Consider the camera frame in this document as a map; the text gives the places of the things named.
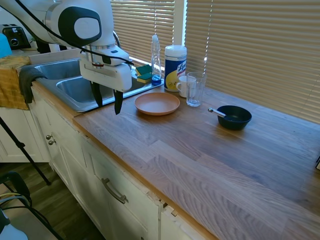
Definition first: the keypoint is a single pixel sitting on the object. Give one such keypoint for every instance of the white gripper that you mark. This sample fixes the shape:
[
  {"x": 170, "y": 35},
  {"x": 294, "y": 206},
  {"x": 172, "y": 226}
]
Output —
[{"x": 110, "y": 75}]

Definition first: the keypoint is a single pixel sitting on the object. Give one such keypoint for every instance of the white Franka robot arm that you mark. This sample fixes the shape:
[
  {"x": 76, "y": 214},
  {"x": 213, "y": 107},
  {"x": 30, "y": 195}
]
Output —
[{"x": 105, "y": 15}]

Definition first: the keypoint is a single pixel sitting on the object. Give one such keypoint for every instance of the stainless steel double sink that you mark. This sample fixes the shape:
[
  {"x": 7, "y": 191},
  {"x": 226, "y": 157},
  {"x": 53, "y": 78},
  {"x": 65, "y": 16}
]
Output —
[{"x": 72, "y": 87}]

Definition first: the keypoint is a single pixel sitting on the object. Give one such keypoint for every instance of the white mug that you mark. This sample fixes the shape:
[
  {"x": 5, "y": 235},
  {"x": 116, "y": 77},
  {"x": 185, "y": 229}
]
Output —
[{"x": 182, "y": 86}]

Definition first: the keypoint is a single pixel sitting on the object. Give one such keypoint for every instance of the green and yellow sponge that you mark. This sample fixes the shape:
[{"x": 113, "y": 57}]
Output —
[
  {"x": 144, "y": 78},
  {"x": 143, "y": 68}
]

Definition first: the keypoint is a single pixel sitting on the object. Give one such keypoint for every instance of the orange plate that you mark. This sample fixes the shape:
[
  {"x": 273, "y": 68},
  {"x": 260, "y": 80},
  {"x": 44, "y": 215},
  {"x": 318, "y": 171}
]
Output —
[{"x": 157, "y": 103}]

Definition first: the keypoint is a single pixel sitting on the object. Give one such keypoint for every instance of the clear dish soap bottle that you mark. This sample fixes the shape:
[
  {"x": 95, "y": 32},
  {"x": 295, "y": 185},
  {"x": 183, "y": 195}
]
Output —
[{"x": 156, "y": 62}]

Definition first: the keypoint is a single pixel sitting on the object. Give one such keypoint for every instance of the round metal cabinet knob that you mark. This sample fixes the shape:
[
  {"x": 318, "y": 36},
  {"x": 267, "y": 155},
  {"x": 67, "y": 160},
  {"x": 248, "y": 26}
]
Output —
[
  {"x": 49, "y": 137},
  {"x": 52, "y": 142}
]

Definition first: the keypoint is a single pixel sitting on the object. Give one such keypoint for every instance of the disinfecting wipes canister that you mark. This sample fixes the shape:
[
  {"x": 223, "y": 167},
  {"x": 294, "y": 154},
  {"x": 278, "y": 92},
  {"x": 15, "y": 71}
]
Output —
[{"x": 175, "y": 67}]

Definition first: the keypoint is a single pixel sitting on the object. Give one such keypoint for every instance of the narrow tan window blind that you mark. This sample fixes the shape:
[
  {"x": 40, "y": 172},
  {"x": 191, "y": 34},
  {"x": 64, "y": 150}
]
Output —
[{"x": 142, "y": 27}]

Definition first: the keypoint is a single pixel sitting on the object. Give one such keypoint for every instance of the white kitchen cabinet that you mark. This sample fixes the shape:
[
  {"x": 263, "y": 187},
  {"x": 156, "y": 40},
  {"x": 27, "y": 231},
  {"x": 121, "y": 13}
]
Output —
[{"x": 82, "y": 175}]

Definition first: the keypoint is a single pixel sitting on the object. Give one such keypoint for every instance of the grey dish cloth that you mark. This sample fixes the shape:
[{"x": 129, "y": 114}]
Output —
[{"x": 26, "y": 80}]

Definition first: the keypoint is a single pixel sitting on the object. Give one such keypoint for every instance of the clear drinking glass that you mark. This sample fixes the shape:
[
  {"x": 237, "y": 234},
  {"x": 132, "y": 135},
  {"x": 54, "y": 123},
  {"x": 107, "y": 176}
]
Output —
[{"x": 197, "y": 95}]

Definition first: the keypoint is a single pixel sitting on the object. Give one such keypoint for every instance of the yellow patterned cloth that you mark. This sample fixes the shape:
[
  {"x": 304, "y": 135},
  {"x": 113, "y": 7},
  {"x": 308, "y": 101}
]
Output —
[{"x": 8, "y": 85}]

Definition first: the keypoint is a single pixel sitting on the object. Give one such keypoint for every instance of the metal spoon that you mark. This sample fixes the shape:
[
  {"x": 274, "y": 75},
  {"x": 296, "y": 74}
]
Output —
[{"x": 217, "y": 112}]

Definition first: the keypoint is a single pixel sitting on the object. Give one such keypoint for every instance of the black toaster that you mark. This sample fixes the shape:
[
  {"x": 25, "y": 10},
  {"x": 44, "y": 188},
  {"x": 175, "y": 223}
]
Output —
[{"x": 15, "y": 36}]

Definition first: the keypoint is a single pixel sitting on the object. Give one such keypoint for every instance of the blue plastic container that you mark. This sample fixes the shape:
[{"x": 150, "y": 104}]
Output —
[{"x": 3, "y": 47}]

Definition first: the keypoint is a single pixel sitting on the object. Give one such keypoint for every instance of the dark blue bowl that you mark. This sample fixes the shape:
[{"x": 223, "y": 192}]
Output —
[{"x": 235, "y": 122}]

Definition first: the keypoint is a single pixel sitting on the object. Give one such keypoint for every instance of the wide tan window blind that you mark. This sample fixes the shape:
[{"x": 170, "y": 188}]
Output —
[{"x": 250, "y": 45}]

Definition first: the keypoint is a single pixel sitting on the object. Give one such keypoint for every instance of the black camera tripod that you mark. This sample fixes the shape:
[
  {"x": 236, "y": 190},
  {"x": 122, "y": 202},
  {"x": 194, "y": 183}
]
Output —
[{"x": 23, "y": 152}]

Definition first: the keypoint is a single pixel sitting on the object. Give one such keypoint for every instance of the white window frame post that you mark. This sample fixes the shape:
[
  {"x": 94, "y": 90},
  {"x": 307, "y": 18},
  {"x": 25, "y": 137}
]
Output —
[{"x": 180, "y": 22}]

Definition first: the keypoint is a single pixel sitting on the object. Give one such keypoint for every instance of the black stand frame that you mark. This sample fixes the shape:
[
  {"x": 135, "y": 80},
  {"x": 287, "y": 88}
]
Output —
[{"x": 20, "y": 185}]

